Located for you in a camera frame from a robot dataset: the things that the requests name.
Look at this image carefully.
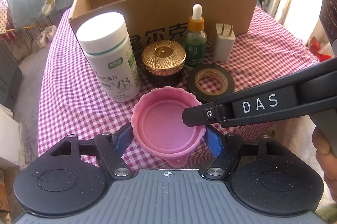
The pink plastic lid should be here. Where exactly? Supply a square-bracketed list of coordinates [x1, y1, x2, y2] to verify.
[131, 87, 206, 168]

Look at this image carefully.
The black electrical tape roll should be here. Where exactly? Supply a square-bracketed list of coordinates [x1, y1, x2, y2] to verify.
[187, 64, 235, 103]

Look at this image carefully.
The white usb charger plug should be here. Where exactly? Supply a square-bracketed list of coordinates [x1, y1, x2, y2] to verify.
[212, 24, 236, 62]

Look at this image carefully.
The green glass dropper bottle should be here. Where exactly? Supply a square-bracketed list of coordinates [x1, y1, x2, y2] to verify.
[183, 4, 207, 67]

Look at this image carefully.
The person right hand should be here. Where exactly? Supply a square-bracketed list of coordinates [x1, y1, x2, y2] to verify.
[312, 127, 337, 202]

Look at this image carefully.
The gold lidded cosmetic jar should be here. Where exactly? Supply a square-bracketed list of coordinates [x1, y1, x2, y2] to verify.
[142, 40, 186, 88]

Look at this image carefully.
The white vitamin bottle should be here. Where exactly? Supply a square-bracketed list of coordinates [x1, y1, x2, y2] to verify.
[75, 12, 141, 102]

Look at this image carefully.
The brown cardboard box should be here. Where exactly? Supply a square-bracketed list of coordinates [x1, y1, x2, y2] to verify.
[68, 0, 262, 57]

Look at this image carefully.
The white polka dot cloth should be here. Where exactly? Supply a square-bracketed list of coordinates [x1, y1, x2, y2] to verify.
[0, 4, 7, 34]

